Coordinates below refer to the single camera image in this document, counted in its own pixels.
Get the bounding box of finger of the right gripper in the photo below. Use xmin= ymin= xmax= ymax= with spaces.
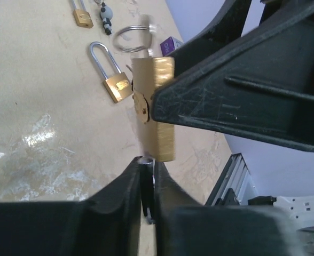
xmin=183 ymin=0 xmax=254 ymax=46
xmin=157 ymin=1 xmax=314 ymax=152

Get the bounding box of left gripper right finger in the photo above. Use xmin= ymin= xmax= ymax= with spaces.
xmin=154 ymin=162 xmax=314 ymax=255

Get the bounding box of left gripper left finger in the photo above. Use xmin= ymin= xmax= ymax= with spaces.
xmin=0 ymin=157 xmax=141 ymax=255

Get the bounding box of short shackle brass padlock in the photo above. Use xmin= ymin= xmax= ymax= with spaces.
xmin=113 ymin=15 xmax=177 ymax=225

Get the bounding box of long shackle brass padlock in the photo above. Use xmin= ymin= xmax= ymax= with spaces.
xmin=89 ymin=41 xmax=132 ymax=103

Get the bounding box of small brass padlock with keys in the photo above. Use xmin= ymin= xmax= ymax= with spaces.
xmin=70 ymin=0 xmax=93 ymax=29

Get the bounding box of purple white box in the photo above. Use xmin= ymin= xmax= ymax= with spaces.
xmin=160 ymin=36 xmax=183 ymax=57

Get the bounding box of aluminium frame rail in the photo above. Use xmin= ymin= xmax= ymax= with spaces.
xmin=205 ymin=153 xmax=257 ymax=206

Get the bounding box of panda keychain with keys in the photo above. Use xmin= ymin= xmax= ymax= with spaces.
xmin=95 ymin=0 xmax=113 ymax=36

